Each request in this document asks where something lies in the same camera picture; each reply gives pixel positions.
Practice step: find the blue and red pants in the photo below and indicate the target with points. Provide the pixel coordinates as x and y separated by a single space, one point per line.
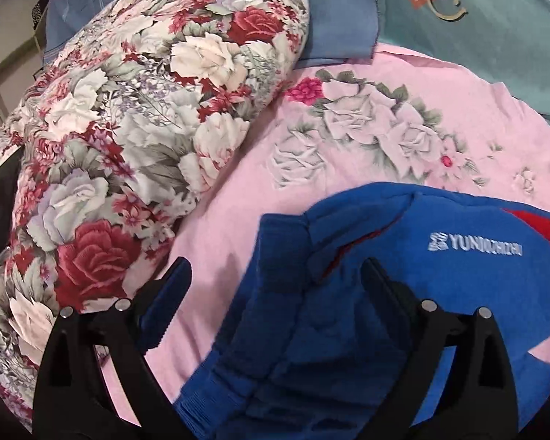
318 329

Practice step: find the red floral quilt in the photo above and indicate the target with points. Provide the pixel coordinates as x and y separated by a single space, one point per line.
124 132

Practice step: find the black smartphone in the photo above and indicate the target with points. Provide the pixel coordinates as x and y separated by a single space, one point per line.
9 171

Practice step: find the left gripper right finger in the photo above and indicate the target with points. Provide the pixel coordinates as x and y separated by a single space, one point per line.
456 382

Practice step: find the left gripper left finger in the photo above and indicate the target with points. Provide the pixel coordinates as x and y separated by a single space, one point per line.
71 399

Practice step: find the pink floral bed sheet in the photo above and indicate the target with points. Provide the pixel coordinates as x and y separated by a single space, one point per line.
402 119

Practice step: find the teal heart pattern blanket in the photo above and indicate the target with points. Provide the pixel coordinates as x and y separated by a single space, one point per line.
502 41

